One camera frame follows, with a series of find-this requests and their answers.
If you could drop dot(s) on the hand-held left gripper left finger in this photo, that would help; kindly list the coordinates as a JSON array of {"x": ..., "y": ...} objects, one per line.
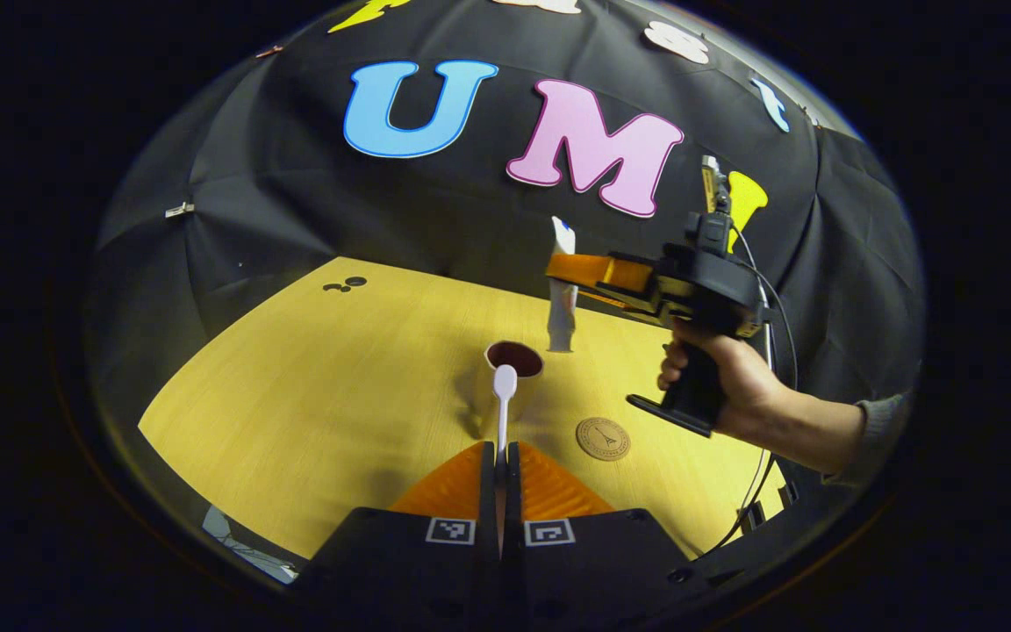
[{"x": 418, "y": 562}]

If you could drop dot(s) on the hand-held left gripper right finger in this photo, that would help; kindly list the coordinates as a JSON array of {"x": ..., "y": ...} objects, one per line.
[{"x": 593, "y": 562}]

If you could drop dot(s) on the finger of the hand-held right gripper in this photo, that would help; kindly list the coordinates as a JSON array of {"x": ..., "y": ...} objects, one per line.
[
  {"x": 633, "y": 304},
  {"x": 602, "y": 270}
]

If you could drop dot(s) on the white toothpaste tube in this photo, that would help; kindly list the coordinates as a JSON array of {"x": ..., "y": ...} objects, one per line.
[{"x": 562, "y": 316}]

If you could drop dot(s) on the round brown coaster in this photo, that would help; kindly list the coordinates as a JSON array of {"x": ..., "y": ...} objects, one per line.
[{"x": 603, "y": 439}]

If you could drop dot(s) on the beige cup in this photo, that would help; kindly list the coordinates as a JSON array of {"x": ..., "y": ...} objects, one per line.
[{"x": 514, "y": 358}]

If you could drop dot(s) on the white toothbrush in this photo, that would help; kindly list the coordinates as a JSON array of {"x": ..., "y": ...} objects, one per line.
[{"x": 505, "y": 386}]

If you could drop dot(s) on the black desk grommet pair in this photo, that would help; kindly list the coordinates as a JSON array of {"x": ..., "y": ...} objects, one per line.
[{"x": 349, "y": 283}]

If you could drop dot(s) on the black backdrop cloth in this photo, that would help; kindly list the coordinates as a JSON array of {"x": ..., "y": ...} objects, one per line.
[{"x": 295, "y": 193}]

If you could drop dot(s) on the copper metal clip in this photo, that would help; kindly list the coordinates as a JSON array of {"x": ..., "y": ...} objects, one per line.
[{"x": 268, "y": 51}]

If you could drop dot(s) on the silver metal clip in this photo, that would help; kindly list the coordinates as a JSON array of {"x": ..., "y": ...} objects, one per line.
[{"x": 179, "y": 209}]

